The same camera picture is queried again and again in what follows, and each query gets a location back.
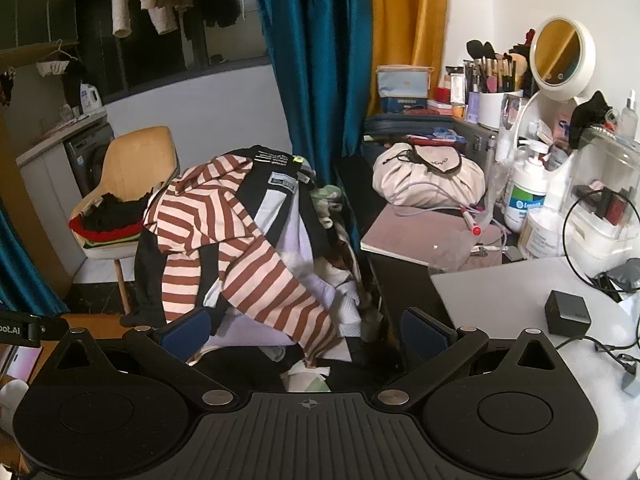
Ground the white brush holder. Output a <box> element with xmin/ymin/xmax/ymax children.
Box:
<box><xmin>477</xmin><ymin>90</ymin><xmax>523</xmax><ymax>131</ymax></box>

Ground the grey pouch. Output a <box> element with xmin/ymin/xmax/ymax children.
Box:
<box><xmin>600</xmin><ymin>265</ymin><xmax>640</xmax><ymax>296</ymax></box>

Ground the yellow curtain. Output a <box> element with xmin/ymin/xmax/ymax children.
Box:
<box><xmin>367</xmin><ymin>0</ymin><xmax>450</xmax><ymax>118</ymax></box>

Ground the black charger cable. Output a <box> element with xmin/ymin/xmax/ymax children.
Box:
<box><xmin>555</xmin><ymin>332</ymin><xmax>636</xmax><ymax>368</ymax></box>

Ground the stack of clothes on chair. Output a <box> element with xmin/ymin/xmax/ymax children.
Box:
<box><xmin>69</xmin><ymin>187</ymin><xmax>153</xmax><ymax>251</ymax></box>

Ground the clear acrylic organizer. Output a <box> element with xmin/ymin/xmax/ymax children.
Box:
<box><xmin>565</xmin><ymin>125</ymin><xmax>640</xmax><ymax>261</ymax></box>

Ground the wooden chair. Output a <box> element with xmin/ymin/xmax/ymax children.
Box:
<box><xmin>70</xmin><ymin>126</ymin><xmax>181</xmax><ymax>313</ymax></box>

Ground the black cable loop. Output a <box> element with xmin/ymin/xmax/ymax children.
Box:
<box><xmin>562</xmin><ymin>187</ymin><xmax>640</xmax><ymax>281</ymax></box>

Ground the black side table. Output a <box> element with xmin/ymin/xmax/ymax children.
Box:
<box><xmin>332</xmin><ymin>155</ymin><xmax>453</xmax><ymax>361</ymax></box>

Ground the teal curtain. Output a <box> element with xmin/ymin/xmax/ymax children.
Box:
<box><xmin>0</xmin><ymin>195</ymin><xmax>68</xmax><ymax>318</ymax></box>
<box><xmin>249</xmin><ymin>0</ymin><xmax>376</xmax><ymax>186</ymax></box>

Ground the black charger cube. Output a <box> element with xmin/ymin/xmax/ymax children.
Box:
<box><xmin>544</xmin><ymin>290</ymin><xmax>592</xmax><ymax>336</ymax></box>

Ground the white cream jar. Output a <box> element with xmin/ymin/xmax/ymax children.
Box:
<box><xmin>517</xmin><ymin>207</ymin><xmax>568</xmax><ymax>261</ymax></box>

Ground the white pump lotion bottle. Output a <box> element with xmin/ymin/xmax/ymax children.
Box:
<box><xmin>505</xmin><ymin>140</ymin><xmax>551</xmax><ymax>233</ymax></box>

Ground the black hair claw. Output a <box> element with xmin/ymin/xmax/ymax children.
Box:
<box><xmin>570</xmin><ymin>91</ymin><xmax>615</xmax><ymax>150</ymax></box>

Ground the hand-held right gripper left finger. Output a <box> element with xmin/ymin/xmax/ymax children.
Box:
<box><xmin>52</xmin><ymin>307</ymin><xmax>236</xmax><ymax>408</ymax></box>

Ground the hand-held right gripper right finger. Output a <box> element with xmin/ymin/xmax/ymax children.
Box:
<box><xmin>375</xmin><ymin>306</ymin><xmax>556</xmax><ymax>409</ymax></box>

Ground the white garment on hanger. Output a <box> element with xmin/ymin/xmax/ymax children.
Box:
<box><xmin>36</xmin><ymin>40</ymin><xmax>83</xmax><ymax>78</ymax></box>

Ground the pink sleep mask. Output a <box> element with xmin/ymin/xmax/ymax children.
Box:
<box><xmin>407</xmin><ymin>144</ymin><xmax>463</xmax><ymax>175</ymax></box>

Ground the pink notebook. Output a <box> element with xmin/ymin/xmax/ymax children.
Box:
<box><xmin>360</xmin><ymin>205</ymin><xmax>506</xmax><ymax>267</ymax></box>

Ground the light blue pouch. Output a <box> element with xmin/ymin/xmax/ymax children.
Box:
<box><xmin>376</xmin><ymin>65</ymin><xmax>433</xmax><ymax>113</ymax></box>

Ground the beige drawstring bag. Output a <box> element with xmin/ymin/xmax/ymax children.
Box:
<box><xmin>372</xmin><ymin>142</ymin><xmax>487</xmax><ymax>208</ymax></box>

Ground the bunch of makeup brushes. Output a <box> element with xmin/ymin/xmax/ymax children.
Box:
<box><xmin>466</xmin><ymin>39</ymin><xmax>531</xmax><ymax>93</ymax></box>

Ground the round white vanity mirror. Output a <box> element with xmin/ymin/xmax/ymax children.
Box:
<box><xmin>500</xmin><ymin>16</ymin><xmax>597</xmax><ymax>211</ymax></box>

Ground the white detergent bottle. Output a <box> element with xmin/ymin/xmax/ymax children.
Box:
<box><xmin>80</xmin><ymin>82</ymin><xmax>104</xmax><ymax>111</ymax></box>

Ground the pile of mixed clothes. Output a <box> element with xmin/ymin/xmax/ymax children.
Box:
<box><xmin>190</xmin><ymin>180</ymin><xmax>381</xmax><ymax>393</ymax></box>

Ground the glass dropper bottle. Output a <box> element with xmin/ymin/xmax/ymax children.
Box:
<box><xmin>619</xmin><ymin>89</ymin><xmax>640</xmax><ymax>136</ymax></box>

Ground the black jacket with white labels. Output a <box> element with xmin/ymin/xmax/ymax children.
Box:
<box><xmin>120</xmin><ymin>145</ymin><xmax>326</xmax><ymax>331</ymax></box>

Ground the brown striped shirt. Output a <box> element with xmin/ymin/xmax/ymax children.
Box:
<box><xmin>142</xmin><ymin>154</ymin><xmax>351</xmax><ymax>368</ymax></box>

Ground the red capped pen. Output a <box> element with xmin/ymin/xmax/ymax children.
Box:
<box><xmin>461</xmin><ymin>207</ymin><xmax>483</xmax><ymax>236</ymax></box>

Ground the washing machine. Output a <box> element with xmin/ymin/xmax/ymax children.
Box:
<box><xmin>62</xmin><ymin>120</ymin><xmax>118</xmax><ymax>198</ymax></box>

